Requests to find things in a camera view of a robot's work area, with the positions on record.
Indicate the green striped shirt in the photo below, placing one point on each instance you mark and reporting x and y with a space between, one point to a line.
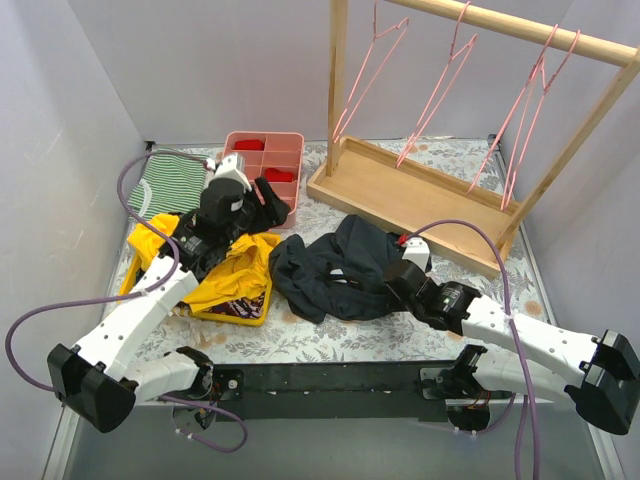
171 182

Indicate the yellow plastic tray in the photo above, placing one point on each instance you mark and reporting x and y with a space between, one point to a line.
237 291

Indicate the pink compartment organizer tray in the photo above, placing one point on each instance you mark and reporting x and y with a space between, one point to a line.
283 150

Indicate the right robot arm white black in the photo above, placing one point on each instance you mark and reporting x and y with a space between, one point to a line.
598 375

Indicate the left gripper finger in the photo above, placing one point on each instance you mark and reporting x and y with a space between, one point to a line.
253 219
275 210

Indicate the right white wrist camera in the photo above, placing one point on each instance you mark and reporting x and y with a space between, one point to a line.
417 251

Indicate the dark navy shorts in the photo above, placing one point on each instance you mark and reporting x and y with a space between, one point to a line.
339 274

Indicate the red sock compartment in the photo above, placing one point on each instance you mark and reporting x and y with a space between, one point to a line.
249 145
275 175

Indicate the yellow garment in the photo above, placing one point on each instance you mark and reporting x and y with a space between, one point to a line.
147 244

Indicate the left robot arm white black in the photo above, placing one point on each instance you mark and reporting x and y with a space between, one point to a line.
95 377

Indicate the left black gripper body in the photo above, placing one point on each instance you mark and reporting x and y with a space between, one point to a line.
254 209

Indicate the patterned dark garment in tray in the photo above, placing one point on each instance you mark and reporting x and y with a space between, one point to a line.
244 308

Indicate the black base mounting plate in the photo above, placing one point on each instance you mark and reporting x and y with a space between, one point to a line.
420 390

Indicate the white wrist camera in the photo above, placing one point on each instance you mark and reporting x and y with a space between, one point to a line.
229 167
417 251

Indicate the red sock upper compartment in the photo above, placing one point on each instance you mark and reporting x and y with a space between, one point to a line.
249 145

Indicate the wooden clothes rack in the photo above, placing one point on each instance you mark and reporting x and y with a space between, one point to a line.
455 194

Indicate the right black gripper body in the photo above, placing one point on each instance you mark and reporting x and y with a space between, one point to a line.
396 293

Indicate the red sock middle compartment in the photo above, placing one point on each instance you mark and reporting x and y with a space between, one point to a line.
275 175

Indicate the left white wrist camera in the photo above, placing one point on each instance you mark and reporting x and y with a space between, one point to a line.
229 167

